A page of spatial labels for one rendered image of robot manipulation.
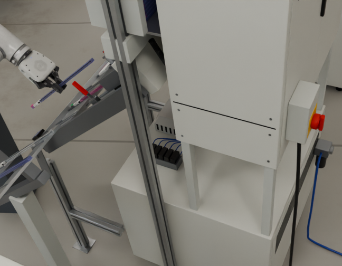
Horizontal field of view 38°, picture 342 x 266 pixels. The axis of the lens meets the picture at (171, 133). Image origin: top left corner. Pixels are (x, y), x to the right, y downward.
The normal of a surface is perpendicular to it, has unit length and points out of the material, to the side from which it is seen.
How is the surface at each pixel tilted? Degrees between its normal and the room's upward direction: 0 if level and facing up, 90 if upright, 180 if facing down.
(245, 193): 0
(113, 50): 90
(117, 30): 90
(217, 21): 90
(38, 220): 90
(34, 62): 37
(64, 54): 0
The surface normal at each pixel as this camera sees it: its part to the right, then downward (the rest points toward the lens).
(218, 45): -0.44, 0.69
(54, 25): -0.11, -0.68
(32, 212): 0.89, 0.26
